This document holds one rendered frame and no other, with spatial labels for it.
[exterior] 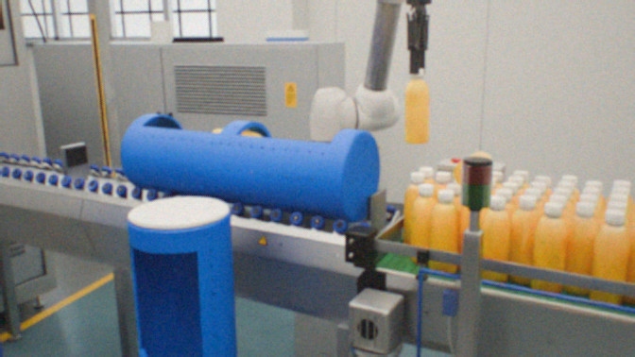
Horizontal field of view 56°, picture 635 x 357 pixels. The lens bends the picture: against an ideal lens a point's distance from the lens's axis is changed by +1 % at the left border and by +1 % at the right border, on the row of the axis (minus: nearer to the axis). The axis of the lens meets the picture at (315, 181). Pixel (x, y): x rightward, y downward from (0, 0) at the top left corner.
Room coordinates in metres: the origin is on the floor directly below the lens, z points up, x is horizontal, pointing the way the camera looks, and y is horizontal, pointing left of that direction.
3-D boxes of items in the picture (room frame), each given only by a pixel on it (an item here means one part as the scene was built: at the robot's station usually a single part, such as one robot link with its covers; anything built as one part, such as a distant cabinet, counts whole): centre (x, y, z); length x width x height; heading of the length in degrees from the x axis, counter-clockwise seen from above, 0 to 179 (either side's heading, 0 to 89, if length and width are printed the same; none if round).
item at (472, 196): (1.22, -0.34, 1.18); 0.06 x 0.06 x 0.05
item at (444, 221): (1.48, -0.34, 1.00); 0.07 x 0.07 x 0.20
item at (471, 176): (1.22, -0.34, 1.23); 0.06 x 0.06 x 0.04
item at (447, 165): (1.88, -0.50, 1.05); 0.20 x 0.10 x 0.10; 61
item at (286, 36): (3.82, 0.17, 1.48); 0.24 x 0.12 x 0.08; 76
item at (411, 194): (1.67, -0.30, 1.00); 0.07 x 0.07 x 0.20
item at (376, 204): (1.72, -0.18, 0.99); 0.10 x 0.02 x 0.12; 151
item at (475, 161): (1.22, -0.34, 1.18); 0.06 x 0.06 x 0.16
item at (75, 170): (2.37, 0.98, 1.00); 0.10 x 0.04 x 0.15; 151
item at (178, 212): (1.61, 0.39, 1.03); 0.28 x 0.28 x 0.01
